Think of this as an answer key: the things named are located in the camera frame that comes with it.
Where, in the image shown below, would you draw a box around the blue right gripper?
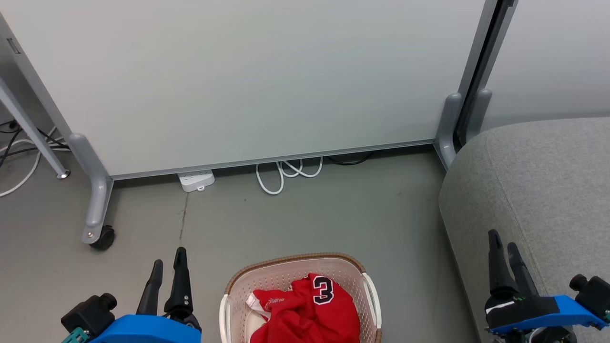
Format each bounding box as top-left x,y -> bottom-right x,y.
484,229 -> 607,343

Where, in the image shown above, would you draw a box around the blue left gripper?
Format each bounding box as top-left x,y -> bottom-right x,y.
90,247 -> 203,343

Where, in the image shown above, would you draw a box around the red jersey with number three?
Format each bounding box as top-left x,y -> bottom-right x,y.
245,273 -> 361,343

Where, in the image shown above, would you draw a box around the grey fabric sofa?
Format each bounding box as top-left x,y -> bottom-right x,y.
438,117 -> 610,343

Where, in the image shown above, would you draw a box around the beige plastic laundry basket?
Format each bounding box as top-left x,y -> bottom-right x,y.
219,252 -> 383,343

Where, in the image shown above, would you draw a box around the white power strip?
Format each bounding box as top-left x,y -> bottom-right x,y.
178,170 -> 215,192

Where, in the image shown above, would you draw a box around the grey board leg with caster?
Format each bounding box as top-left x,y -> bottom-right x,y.
68,133 -> 116,251

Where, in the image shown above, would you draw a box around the grey board leg without caster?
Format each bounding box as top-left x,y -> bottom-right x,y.
434,92 -> 463,170

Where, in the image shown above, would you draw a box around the grey narrow partition leg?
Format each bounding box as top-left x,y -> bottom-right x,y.
466,89 -> 492,142

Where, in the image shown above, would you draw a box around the grey metal table leg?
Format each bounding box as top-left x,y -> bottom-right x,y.
0,77 -> 71,180

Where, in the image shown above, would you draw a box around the narrow white partition board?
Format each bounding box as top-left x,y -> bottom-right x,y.
481,0 -> 610,131

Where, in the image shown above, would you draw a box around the large white partition board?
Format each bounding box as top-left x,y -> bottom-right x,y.
0,0 -> 498,181

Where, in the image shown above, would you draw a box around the teal left camera connector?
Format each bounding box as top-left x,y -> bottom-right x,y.
61,328 -> 90,343

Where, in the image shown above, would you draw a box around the coiled white cable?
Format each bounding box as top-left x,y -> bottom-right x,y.
255,156 -> 324,195

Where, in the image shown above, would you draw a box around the white floor cables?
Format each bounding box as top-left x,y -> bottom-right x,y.
0,126 -> 70,197

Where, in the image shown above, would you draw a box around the black cable under board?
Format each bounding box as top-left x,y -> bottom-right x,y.
327,151 -> 375,166

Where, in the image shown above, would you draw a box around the black floor cables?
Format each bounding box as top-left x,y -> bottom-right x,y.
0,121 -> 70,168

